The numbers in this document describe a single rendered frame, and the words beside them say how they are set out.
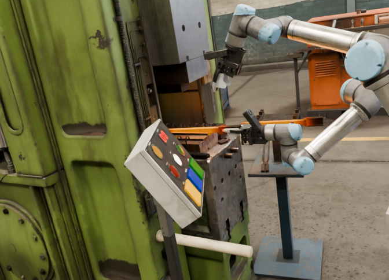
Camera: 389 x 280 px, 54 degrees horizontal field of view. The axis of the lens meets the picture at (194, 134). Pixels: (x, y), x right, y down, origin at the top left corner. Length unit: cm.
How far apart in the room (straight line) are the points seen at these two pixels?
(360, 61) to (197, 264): 134
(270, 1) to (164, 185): 839
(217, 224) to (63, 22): 114
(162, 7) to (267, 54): 790
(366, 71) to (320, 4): 800
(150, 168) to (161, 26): 72
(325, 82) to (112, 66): 405
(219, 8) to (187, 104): 762
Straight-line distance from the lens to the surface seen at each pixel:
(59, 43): 177
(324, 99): 533
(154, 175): 115
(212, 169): 176
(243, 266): 231
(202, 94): 210
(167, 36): 165
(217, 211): 185
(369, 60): 125
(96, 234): 204
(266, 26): 144
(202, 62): 182
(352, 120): 164
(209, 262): 206
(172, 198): 118
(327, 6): 922
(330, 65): 522
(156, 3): 166
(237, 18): 149
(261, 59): 952
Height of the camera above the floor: 155
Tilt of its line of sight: 17 degrees down
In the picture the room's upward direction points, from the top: 9 degrees counter-clockwise
